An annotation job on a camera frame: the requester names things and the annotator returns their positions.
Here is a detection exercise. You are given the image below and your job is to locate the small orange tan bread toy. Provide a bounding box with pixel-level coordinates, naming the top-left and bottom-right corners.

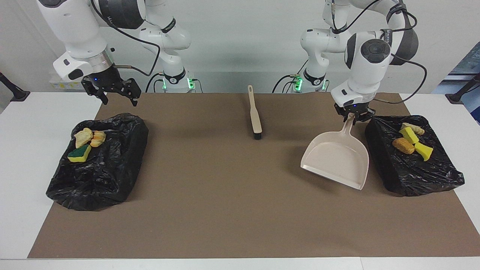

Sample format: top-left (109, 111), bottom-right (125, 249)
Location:
top-left (90, 130), bottom-right (107, 148)

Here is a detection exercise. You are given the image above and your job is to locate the white box by wall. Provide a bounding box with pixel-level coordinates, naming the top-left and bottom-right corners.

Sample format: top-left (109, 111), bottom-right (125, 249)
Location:
top-left (49, 77), bottom-right (84, 90)

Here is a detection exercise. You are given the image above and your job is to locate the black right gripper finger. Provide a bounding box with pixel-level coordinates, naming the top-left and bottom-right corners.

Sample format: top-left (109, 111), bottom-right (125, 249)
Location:
top-left (120, 78), bottom-right (142, 108)
top-left (81, 79), bottom-right (110, 106)

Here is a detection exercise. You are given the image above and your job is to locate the striped croissant toy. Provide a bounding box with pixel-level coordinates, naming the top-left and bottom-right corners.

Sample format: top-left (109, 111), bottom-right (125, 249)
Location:
top-left (400, 122), bottom-right (425, 136)

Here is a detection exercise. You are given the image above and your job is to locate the brown table mat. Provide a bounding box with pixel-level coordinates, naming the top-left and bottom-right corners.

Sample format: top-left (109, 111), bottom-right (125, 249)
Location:
top-left (27, 93), bottom-right (480, 259)

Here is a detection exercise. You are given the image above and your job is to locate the blue grey background panel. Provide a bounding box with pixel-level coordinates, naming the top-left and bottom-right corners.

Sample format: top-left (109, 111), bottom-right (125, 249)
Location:
top-left (431, 41), bottom-right (480, 124)

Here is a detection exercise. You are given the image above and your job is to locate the pale bread toy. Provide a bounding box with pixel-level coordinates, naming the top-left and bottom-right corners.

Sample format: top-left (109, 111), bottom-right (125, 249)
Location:
top-left (74, 127), bottom-right (93, 149)

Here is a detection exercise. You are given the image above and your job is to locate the black left base cable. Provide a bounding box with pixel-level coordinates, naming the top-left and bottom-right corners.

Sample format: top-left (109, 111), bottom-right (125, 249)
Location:
top-left (272, 60), bottom-right (309, 93)

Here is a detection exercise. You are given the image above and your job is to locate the black right base cable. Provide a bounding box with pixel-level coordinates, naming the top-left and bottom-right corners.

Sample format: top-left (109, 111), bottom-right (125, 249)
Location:
top-left (145, 72), bottom-right (165, 93)

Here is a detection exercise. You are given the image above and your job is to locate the taut black bag lined bin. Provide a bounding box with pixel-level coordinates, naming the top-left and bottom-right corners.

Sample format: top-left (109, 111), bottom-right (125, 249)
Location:
top-left (365, 115), bottom-right (465, 197)

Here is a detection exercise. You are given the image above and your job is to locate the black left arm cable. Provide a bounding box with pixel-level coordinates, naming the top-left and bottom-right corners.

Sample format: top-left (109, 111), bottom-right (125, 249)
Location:
top-left (330, 0), bottom-right (428, 105)

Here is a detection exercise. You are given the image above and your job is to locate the black stand foot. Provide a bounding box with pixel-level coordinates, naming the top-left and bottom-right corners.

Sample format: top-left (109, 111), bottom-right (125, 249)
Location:
top-left (445, 73), bottom-right (480, 105)
top-left (0, 71), bottom-right (30, 102)

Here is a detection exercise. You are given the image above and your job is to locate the black base cable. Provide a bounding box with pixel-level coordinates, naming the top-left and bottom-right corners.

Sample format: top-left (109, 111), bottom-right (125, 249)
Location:
top-left (272, 60), bottom-right (309, 93)
top-left (145, 72), bottom-right (165, 93)

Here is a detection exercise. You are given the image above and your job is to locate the beige plastic dustpan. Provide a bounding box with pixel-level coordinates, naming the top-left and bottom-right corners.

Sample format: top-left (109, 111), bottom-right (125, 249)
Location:
top-left (300, 113), bottom-right (370, 191)

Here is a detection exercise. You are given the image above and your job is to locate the beige brush with black bristles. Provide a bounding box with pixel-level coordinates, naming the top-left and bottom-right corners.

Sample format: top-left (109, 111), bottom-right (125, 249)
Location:
top-left (247, 85), bottom-right (263, 140)

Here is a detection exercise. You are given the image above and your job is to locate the brown nugget toy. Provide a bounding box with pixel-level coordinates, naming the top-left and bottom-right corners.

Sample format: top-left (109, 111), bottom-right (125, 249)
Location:
top-left (392, 138), bottom-right (416, 155)

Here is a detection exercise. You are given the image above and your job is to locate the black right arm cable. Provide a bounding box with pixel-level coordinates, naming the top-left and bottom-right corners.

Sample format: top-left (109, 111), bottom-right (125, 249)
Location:
top-left (90, 0), bottom-right (161, 77)

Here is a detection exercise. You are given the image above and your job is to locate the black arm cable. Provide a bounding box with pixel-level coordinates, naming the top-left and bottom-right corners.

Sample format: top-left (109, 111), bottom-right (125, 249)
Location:
top-left (330, 0), bottom-right (428, 105)
top-left (90, 0), bottom-right (161, 77)

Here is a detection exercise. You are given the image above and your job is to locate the yellow and green sponge piece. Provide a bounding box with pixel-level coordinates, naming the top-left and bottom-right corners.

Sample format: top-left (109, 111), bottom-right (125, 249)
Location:
top-left (67, 144), bottom-right (92, 163)

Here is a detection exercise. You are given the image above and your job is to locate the open black bag lined bin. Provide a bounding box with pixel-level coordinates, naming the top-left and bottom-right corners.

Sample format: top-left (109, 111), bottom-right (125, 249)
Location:
top-left (46, 113), bottom-right (149, 212)

